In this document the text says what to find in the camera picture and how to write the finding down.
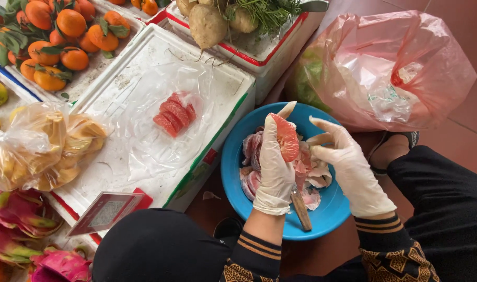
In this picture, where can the small pomelo skin scrap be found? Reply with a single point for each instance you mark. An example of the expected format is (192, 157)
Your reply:
(211, 195)

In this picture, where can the clear plastic bag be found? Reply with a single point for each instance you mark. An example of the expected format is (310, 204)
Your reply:
(160, 137)

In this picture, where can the pile of leafy tangerines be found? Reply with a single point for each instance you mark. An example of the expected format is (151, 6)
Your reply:
(58, 39)

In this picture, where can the person's right hand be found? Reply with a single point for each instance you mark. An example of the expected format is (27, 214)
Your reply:
(352, 172)

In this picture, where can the white foam box blue tape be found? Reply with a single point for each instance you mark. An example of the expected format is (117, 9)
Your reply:
(15, 88)

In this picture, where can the person's leg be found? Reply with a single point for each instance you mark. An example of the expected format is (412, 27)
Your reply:
(450, 211)
(160, 246)

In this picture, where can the person's left fingers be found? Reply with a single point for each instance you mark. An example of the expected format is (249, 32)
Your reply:
(269, 133)

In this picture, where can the bunch of green herbs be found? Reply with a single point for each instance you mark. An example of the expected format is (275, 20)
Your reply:
(267, 13)

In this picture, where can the person's right leg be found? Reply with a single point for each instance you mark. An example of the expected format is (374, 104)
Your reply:
(450, 211)

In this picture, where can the pink dragon fruit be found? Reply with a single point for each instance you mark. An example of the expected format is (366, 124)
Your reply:
(62, 266)
(19, 211)
(7, 246)

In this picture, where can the large brown jicama root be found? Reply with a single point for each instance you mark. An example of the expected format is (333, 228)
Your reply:
(207, 25)

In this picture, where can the row of peeled pomelo pieces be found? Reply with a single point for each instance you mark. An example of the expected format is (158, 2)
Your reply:
(175, 114)

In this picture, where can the heap of pomelo pieces and skins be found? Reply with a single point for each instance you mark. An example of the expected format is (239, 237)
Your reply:
(313, 172)

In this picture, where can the person's left hand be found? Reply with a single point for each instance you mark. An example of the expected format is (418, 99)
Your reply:
(273, 172)

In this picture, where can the person's left leg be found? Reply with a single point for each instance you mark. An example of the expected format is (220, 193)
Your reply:
(160, 246)

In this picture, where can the black sandal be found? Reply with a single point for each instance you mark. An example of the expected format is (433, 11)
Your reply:
(228, 231)
(413, 138)

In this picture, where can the large white foam box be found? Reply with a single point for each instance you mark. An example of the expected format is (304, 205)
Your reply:
(117, 129)

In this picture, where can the pink plastic bag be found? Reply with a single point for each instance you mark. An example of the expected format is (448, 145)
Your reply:
(387, 70)

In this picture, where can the white foam box red tape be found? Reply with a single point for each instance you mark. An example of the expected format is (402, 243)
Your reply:
(269, 51)

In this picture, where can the blue plastic bowl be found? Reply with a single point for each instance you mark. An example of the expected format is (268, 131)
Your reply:
(328, 211)

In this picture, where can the peeled red pomelo segment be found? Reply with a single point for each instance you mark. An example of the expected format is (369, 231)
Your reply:
(287, 137)

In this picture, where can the white foam tangerine box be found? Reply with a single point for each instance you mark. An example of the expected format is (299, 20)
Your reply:
(89, 74)

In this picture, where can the green vegetable in bag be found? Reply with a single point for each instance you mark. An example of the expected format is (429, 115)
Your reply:
(307, 82)

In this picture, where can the red framed sign card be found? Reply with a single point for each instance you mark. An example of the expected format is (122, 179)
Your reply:
(105, 213)

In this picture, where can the white foam tray of oranges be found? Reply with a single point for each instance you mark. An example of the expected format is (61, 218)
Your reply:
(142, 8)

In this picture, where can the person's right foot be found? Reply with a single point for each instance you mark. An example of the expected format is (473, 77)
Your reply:
(389, 152)

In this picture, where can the clear bag of yellow fruit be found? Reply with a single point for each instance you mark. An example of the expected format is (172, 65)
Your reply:
(38, 149)

